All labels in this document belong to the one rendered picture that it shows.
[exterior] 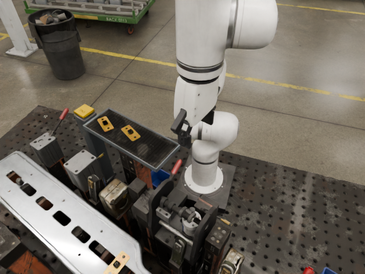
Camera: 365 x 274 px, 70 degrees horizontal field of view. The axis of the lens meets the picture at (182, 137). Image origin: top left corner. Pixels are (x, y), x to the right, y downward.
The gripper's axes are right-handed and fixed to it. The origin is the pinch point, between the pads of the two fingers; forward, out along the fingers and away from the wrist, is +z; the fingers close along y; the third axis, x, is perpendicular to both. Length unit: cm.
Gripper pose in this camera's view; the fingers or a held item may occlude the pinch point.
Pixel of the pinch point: (196, 130)
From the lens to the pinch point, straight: 59.0
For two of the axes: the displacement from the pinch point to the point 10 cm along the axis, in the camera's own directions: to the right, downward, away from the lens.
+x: 8.2, 4.2, -4.0
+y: -5.8, 5.9, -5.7
